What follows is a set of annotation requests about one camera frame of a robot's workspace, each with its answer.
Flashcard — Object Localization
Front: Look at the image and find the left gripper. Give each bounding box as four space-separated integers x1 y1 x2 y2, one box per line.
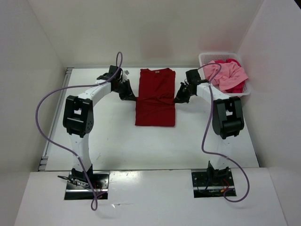
113 79 137 101

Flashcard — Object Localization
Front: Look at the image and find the red t-shirt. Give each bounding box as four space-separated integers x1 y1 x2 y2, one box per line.
135 68 175 127

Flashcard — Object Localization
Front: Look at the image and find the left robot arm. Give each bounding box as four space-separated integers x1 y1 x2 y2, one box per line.
63 71 136 188

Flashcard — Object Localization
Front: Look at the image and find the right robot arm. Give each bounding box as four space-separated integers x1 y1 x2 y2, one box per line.
174 81 245 185

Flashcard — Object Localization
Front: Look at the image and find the white plastic basket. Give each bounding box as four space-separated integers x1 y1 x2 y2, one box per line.
198 52 251 97

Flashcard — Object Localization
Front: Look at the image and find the hot pink t-shirt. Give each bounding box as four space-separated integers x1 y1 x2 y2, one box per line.
215 58 248 93

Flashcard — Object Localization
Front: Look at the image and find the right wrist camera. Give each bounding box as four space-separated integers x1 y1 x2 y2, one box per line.
186 69 202 85

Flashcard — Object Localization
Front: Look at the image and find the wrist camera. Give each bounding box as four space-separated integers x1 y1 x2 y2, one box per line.
108 65 128 80
186 69 202 85

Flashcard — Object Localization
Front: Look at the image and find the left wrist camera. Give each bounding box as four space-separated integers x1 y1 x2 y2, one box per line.
108 65 128 80

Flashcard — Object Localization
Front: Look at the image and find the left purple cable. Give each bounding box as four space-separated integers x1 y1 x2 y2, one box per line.
35 51 124 211

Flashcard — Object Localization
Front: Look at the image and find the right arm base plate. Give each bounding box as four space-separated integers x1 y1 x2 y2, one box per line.
191 171 235 192

